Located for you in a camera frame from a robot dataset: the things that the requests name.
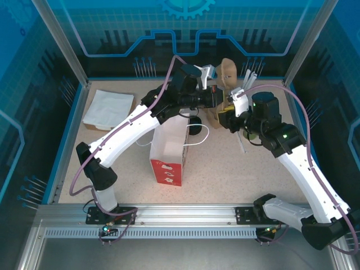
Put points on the brown pulp cup carrier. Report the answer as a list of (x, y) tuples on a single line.
[(227, 73)]

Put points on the stack of white napkins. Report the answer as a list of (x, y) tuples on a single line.
[(109, 108)]

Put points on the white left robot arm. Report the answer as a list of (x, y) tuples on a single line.
[(123, 135)]

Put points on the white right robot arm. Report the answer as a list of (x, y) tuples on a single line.
[(303, 174)]

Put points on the red and white paper bag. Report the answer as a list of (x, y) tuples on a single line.
[(168, 157)]

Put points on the aluminium frame post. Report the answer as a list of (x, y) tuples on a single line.
[(301, 47), (67, 47)]

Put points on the aluminium mounting rail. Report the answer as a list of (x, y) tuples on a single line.
[(185, 213)]

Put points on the small LED circuit board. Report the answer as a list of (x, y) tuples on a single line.
[(107, 229), (271, 230)]

